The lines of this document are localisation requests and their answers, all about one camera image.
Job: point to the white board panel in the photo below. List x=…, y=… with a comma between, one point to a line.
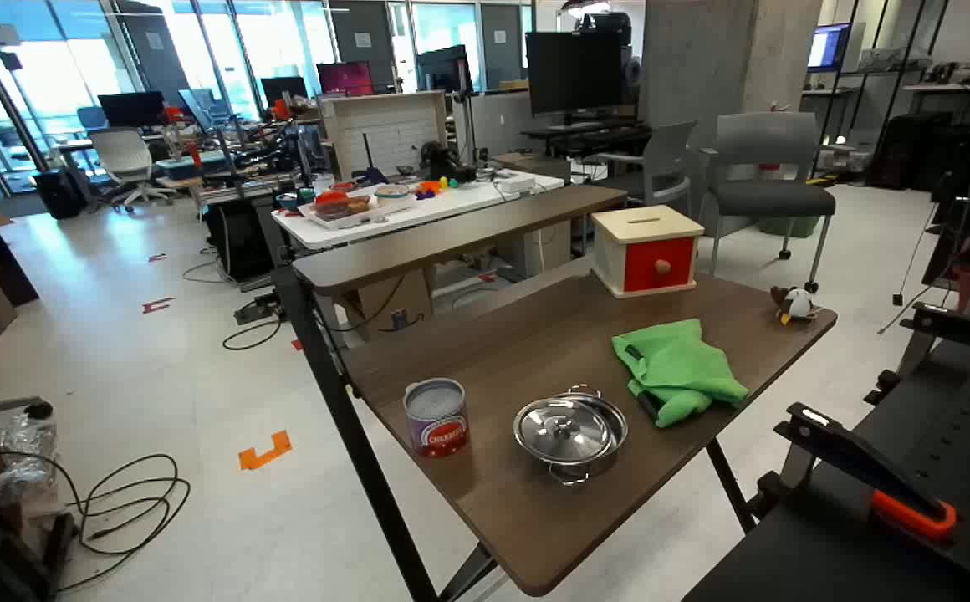
x=385, y=132

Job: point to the red can with white lid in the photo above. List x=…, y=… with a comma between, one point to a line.
x=437, y=418

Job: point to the monitor with blue screen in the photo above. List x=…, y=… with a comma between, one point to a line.
x=828, y=48

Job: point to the large black monitor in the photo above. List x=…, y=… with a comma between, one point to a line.
x=573, y=67

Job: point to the black table frame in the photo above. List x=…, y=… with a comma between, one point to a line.
x=337, y=388

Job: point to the white table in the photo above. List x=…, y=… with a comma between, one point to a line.
x=439, y=207

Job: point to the red tray of items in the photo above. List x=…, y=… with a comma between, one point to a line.
x=339, y=202

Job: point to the green cloth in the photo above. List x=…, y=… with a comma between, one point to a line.
x=678, y=370

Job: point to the small plush toy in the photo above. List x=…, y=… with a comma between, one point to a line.
x=793, y=306

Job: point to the wooden box with red drawer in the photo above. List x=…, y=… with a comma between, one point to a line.
x=645, y=252

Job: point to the small black monitor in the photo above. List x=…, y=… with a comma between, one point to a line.
x=130, y=110

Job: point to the monitor with pink screen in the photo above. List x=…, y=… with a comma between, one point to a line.
x=347, y=79

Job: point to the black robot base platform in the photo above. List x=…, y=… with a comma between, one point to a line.
x=932, y=447

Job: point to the grey office chair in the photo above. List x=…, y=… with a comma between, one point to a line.
x=662, y=155

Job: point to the white office chair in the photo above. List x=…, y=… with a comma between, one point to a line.
x=120, y=155

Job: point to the grey chair with armrests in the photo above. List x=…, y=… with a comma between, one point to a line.
x=769, y=169

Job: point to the clear plastic bottle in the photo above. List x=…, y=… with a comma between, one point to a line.
x=29, y=440

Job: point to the long brown bench table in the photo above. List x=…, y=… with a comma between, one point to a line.
x=453, y=237

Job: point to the silver metal bowl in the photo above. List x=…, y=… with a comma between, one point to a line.
x=570, y=432

